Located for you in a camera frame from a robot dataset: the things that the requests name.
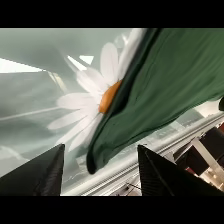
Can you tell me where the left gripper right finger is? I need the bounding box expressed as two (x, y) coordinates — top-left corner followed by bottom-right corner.
(137, 143), (224, 197)

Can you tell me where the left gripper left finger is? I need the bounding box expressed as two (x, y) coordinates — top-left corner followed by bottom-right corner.
(0, 143), (66, 197)

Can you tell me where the green T-shirt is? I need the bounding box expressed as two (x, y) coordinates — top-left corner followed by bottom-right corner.
(85, 27), (224, 175)

